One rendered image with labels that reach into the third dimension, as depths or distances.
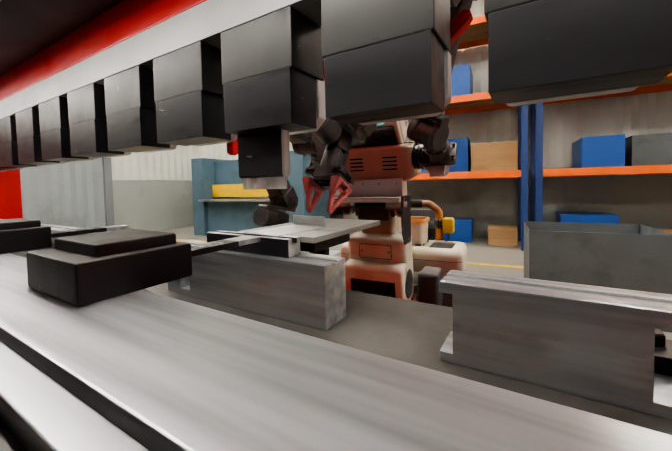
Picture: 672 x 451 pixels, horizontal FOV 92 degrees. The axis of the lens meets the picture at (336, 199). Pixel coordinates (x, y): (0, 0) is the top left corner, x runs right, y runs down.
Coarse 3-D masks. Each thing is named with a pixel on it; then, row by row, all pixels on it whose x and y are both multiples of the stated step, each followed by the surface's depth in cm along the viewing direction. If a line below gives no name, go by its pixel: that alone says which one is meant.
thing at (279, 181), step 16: (240, 144) 57; (256, 144) 55; (272, 144) 53; (288, 144) 54; (240, 160) 57; (256, 160) 55; (272, 160) 53; (288, 160) 54; (240, 176) 57; (256, 176) 56; (272, 176) 54; (288, 176) 54
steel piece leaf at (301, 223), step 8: (296, 216) 69; (304, 216) 68; (312, 216) 66; (320, 216) 65; (296, 224) 69; (304, 224) 68; (312, 224) 67; (320, 224) 65; (288, 232) 58; (296, 232) 58
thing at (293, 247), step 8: (208, 232) 62; (216, 232) 62; (224, 232) 63; (232, 232) 61; (208, 240) 62; (216, 240) 61; (264, 240) 54; (272, 240) 53; (280, 240) 53; (288, 240) 52; (296, 240) 54; (232, 248) 59; (240, 248) 58; (248, 248) 56; (256, 248) 55; (264, 248) 54; (272, 248) 54; (280, 248) 53; (288, 248) 52; (296, 248) 54; (280, 256) 53; (288, 256) 52
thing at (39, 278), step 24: (72, 240) 33; (96, 240) 32; (120, 240) 32; (144, 240) 34; (168, 240) 36; (240, 240) 49; (48, 264) 31; (72, 264) 28; (96, 264) 29; (120, 264) 31; (144, 264) 32; (168, 264) 35; (48, 288) 31; (72, 288) 28; (96, 288) 29; (120, 288) 31; (144, 288) 33
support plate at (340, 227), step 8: (280, 224) 72; (288, 224) 72; (328, 224) 70; (336, 224) 70; (344, 224) 69; (352, 224) 69; (360, 224) 69; (368, 224) 70; (376, 224) 74; (304, 232) 59; (312, 232) 59; (320, 232) 58; (328, 232) 58; (336, 232) 59; (344, 232) 61; (352, 232) 64; (304, 240) 54; (312, 240) 53; (320, 240) 55
